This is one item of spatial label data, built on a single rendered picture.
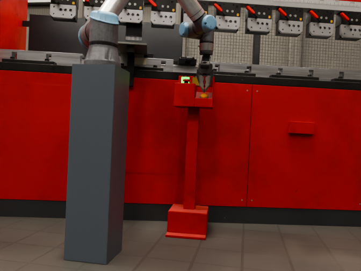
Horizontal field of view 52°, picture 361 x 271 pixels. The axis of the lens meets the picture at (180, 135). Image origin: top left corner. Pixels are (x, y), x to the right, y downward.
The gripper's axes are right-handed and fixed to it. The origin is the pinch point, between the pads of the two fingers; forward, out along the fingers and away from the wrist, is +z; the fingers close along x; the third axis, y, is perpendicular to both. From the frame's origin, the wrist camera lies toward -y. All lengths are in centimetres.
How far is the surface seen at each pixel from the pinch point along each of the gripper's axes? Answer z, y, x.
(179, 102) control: 7.2, -6.5, 12.0
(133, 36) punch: -32, 31, 47
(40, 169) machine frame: 48, 0, 92
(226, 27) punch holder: -40, 38, -10
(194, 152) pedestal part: 33.2, -3.7, 3.6
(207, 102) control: 6.4, -6.4, -2.4
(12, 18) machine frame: -46, 46, 136
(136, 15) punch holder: -44, 28, 45
